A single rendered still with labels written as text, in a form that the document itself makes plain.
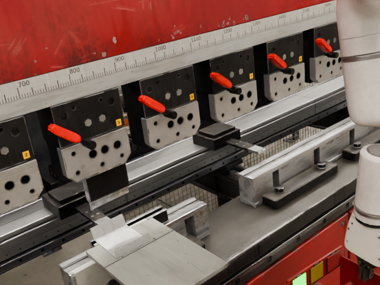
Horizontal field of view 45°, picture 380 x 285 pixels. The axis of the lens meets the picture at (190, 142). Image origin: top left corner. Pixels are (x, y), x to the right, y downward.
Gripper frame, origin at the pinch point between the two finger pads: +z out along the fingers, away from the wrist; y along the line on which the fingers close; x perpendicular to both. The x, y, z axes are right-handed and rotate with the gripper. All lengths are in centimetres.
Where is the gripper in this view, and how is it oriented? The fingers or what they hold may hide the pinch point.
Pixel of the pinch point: (366, 271)
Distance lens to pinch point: 118.2
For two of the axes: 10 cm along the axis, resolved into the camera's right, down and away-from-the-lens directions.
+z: 0.7, 9.0, 4.4
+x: 8.1, -3.1, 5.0
